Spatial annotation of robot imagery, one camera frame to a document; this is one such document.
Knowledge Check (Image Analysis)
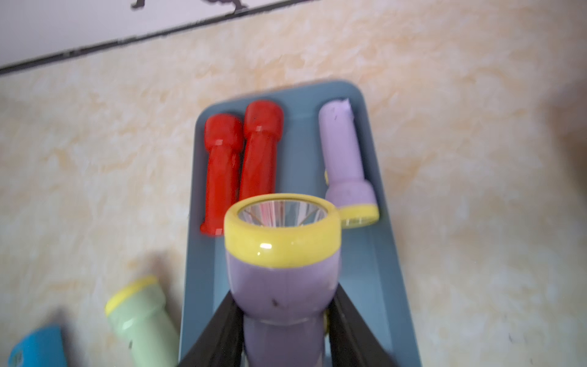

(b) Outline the blue flashlight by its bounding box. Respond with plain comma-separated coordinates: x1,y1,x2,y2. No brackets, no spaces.
7,325,68,367

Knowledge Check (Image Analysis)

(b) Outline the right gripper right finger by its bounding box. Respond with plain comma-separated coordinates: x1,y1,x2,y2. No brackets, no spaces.
327,284,397,367

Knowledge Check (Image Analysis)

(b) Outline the green flashlight yellow head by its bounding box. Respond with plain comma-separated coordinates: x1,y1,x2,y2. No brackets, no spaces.
105,275,180,367

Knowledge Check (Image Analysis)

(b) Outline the blue-grey storage tray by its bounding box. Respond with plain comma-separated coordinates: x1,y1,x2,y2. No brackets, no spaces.
179,80,421,366

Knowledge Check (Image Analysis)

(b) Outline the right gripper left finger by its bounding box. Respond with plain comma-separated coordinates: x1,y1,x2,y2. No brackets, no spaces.
178,291,244,367

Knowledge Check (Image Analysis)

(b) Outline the red flashlight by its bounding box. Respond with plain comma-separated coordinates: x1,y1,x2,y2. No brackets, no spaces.
239,100,284,200
200,113,245,236

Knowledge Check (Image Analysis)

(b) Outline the purple flashlight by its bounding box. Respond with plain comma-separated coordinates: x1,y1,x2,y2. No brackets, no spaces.
224,194,342,366
318,99,380,229

